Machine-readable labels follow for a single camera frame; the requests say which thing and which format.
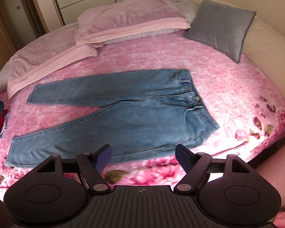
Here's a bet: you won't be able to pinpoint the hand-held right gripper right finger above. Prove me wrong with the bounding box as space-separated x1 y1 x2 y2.
174 144 251 193

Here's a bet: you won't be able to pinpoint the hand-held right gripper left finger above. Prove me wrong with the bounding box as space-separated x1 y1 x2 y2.
35 144 113 193

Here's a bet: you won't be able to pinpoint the blue denim jeans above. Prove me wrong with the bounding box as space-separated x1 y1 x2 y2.
5 69 220 168

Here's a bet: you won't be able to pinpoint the pink floral blanket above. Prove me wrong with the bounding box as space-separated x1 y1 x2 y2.
0 20 285 195

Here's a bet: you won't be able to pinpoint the pink quilted cloth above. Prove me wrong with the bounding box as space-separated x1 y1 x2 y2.
75 0 192 47
7 45 98 99

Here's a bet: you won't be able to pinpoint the white ruffled pillow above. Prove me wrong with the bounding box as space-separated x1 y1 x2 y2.
0 58 16 94
101 0 202 46

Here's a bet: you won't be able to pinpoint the grey square cushion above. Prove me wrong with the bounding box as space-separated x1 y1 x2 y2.
183 0 257 63

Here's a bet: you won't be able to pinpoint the cream padded headboard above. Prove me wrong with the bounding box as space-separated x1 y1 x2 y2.
188 0 285 107

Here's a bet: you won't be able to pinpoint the wooden door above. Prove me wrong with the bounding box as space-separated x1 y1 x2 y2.
0 0 17 76

